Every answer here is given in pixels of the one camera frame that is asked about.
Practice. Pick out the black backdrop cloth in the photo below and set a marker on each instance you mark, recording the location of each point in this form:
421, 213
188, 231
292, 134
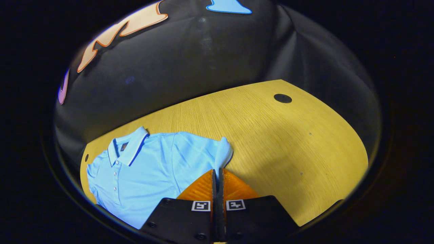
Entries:
203, 67

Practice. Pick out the light blue T-shirt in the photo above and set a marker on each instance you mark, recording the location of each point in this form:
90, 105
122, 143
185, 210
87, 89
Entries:
152, 169

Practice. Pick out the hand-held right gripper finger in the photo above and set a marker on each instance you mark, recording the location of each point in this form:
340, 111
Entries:
215, 223
222, 223

